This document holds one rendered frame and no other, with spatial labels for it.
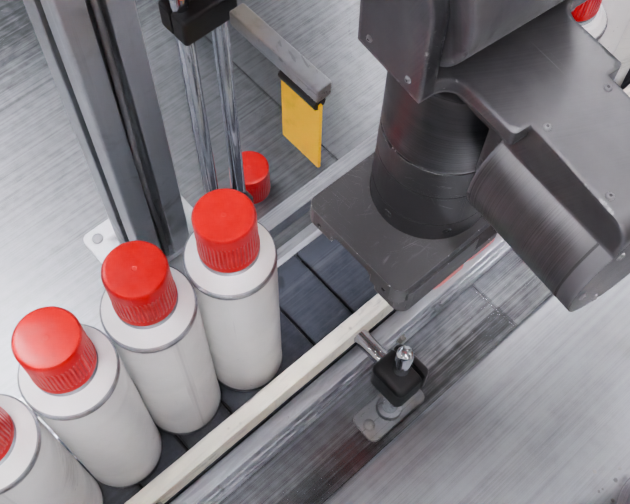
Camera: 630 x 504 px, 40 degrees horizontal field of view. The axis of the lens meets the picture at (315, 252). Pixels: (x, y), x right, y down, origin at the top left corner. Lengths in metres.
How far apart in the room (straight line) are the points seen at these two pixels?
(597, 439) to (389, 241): 0.28
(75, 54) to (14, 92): 0.36
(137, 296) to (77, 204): 0.34
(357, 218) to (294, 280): 0.24
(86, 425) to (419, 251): 0.20
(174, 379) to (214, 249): 0.10
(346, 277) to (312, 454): 0.13
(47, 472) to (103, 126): 0.20
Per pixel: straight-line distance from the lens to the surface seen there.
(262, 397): 0.58
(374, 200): 0.41
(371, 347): 0.59
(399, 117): 0.35
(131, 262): 0.43
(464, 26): 0.27
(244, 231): 0.43
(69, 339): 0.42
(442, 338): 0.69
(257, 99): 0.80
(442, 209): 0.38
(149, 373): 0.49
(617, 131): 0.31
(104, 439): 0.50
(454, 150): 0.35
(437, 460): 0.61
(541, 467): 0.62
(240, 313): 0.49
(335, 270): 0.65
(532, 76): 0.31
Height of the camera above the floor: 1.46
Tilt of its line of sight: 62 degrees down
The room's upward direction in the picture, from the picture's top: 2 degrees clockwise
